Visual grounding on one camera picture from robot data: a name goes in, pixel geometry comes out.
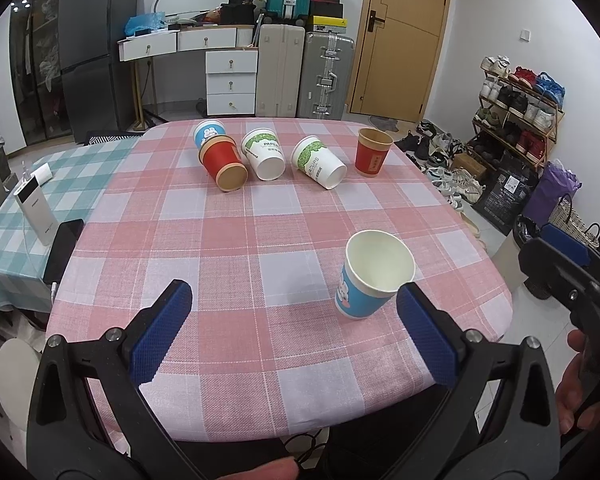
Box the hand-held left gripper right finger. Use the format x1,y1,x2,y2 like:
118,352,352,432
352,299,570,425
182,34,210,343
396,282,563,480

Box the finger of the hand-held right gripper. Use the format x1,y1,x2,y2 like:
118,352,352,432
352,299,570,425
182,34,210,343
540,224,600,297
518,238,597,313

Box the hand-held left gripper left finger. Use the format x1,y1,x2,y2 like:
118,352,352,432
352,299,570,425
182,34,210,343
27,279,206,480

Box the blue paper cup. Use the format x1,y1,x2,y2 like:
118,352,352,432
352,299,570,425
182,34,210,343
334,230,417,321
193,119,227,150

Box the red paper cup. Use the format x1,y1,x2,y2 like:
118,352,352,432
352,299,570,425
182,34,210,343
355,128,394,179
199,134,249,194

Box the white green-print paper cup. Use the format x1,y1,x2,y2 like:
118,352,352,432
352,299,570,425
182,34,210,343
291,135,348,191
241,128,287,182

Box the person's right hand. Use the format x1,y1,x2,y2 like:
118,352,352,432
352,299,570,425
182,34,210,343
555,329,600,434

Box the person's left hand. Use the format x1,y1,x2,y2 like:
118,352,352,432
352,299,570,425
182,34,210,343
207,459,301,480

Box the woven basket bag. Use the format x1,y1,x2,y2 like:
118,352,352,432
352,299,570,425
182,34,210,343
549,194,600,248

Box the black trash bin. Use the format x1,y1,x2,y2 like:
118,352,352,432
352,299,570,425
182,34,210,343
512,215,556,298

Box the purple plastic bag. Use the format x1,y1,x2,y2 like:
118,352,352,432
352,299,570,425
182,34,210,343
535,160,582,228

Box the black printed bag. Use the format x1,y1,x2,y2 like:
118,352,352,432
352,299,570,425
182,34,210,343
472,152,541,236

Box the small cardboard box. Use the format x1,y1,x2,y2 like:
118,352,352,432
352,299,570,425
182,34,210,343
451,152,488,181

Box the black phone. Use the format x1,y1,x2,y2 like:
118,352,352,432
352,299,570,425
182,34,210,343
43,219,85,286

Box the shoe rack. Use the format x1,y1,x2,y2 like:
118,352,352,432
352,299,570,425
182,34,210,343
467,67,566,171

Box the pink checked tablecloth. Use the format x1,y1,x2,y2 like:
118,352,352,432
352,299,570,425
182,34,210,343
46,119,514,443

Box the row of shoes on rack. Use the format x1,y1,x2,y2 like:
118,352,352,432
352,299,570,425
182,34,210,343
472,56,566,161

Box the pile of shoes on floor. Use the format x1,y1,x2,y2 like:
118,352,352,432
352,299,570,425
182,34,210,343
394,119,488,241

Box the white power bank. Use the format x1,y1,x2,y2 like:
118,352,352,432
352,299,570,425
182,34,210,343
13,184,57,247

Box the green checked tablecloth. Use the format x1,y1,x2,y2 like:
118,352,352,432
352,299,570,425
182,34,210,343
0,136,142,315

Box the striped floor mat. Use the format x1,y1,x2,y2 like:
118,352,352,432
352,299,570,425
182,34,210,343
84,130,143,146

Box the grey floor cloth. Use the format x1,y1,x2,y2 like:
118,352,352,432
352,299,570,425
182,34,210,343
369,115,405,133

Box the wooden door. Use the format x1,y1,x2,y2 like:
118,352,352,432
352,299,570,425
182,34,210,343
349,0,455,123

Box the white drawer unit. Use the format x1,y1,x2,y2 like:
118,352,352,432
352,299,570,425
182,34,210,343
205,50,259,116

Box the silver suitcase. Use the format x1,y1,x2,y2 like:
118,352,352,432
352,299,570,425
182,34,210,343
298,32,356,121

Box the beige suitcase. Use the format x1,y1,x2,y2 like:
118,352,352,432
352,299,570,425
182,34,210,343
256,23,307,119

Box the white dressing desk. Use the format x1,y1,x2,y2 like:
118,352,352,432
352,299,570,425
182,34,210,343
117,24,259,133

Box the dark grey refrigerator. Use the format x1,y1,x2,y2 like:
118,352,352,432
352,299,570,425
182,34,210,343
57,0,141,133

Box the glass door cabinet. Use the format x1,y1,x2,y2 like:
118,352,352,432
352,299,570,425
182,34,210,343
7,0,76,148

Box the blue plastic bag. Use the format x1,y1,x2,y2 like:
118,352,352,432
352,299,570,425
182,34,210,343
125,11,167,36

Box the arched mirror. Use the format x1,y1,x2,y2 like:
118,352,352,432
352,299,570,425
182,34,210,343
152,0,233,26

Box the stack of shoe boxes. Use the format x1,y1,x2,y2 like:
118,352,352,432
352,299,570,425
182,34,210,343
307,0,349,34

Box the black cable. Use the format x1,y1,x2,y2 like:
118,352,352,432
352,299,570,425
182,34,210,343
280,427,331,463

